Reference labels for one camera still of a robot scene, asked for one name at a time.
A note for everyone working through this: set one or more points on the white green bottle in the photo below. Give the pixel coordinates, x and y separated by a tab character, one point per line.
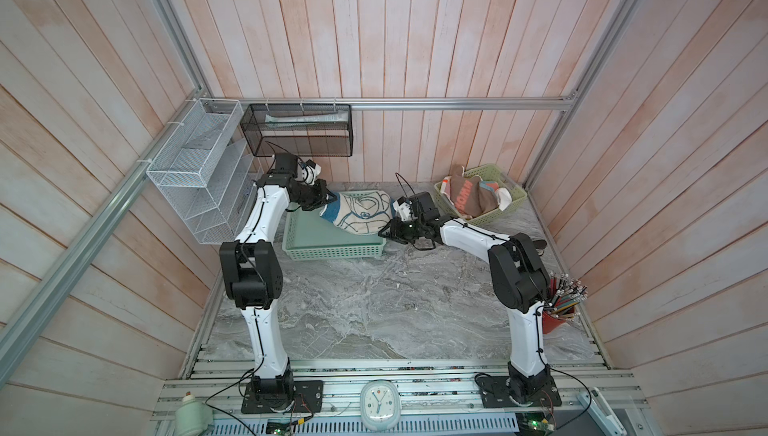
193	417

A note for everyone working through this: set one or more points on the white wire mesh shelf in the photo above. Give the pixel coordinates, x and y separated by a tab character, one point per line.
204	172

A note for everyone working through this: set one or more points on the mint green plastic basket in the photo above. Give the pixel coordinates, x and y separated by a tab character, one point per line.
309	237

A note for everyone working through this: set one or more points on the blue Doraemon towel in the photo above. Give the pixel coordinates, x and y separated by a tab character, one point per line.
359	213

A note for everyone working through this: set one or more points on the black wire mesh basket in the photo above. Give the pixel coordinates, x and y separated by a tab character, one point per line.
306	130

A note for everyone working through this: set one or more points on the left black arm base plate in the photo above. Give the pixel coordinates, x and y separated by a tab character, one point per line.
306	397

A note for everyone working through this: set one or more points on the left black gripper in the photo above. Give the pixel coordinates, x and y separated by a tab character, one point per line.
320	199

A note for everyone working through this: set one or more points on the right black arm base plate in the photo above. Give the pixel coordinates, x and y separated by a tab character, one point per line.
492	391

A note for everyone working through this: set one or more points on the red pen holder cup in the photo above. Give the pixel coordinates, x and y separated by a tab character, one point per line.
563	296

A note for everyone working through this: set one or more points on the brown towel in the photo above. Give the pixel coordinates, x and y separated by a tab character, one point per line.
471	196

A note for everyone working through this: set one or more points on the red white blue towel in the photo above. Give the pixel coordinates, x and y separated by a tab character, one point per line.
501	193

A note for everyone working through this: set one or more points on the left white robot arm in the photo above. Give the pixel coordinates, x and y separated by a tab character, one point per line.
253	278

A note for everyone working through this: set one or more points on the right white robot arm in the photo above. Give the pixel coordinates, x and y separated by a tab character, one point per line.
519	279

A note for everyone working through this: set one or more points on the black white stapler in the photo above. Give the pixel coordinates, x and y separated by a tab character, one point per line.
540	244

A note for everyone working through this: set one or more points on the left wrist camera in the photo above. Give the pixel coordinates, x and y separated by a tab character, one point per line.
310	171

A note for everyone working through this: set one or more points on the light green plastic basket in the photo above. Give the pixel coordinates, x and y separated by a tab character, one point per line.
490	172

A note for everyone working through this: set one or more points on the green circuit board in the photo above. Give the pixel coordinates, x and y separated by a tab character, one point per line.
530	424

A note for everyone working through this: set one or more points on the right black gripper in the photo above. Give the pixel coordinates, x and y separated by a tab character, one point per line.
394	231

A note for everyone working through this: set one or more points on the white analog clock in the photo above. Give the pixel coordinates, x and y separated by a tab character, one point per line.
380	405

